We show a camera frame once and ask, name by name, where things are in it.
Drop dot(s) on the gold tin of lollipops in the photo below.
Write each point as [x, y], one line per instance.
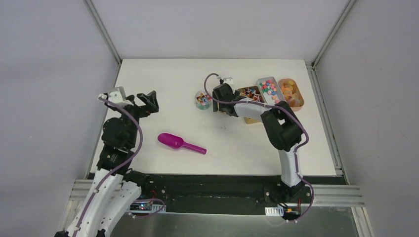
[253, 93]

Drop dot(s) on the aluminium frame post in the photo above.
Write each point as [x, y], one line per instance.
[102, 30]
[333, 32]

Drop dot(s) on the left aluminium rail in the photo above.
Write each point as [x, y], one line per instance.
[80, 189]

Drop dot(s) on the magenta plastic scoop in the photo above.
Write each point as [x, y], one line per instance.
[176, 142]

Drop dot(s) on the left aluminium frame post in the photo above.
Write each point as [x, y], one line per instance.
[102, 30]

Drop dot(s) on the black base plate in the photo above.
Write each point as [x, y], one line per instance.
[225, 194]

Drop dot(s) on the white box of colourful candies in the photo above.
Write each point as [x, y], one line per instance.
[270, 90]

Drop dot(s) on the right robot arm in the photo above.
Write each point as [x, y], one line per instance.
[281, 125]

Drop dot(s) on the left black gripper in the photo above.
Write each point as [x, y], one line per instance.
[136, 103]

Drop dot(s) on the right aluminium frame post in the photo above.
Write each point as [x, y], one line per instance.
[333, 32]

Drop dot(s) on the right white cable duct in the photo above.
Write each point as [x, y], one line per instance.
[274, 211]

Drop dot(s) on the right aluminium rail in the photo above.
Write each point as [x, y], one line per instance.
[337, 196]

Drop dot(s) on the aluminium rail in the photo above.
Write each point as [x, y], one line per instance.
[337, 196]
[80, 189]

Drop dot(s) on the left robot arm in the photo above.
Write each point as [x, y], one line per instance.
[114, 187]

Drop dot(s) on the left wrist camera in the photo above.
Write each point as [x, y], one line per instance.
[115, 95]

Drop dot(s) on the clear plastic jar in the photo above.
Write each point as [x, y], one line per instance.
[202, 100]

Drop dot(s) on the orange tray of gummies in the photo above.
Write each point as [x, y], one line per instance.
[291, 93]

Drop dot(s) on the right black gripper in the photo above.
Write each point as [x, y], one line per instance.
[216, 105]

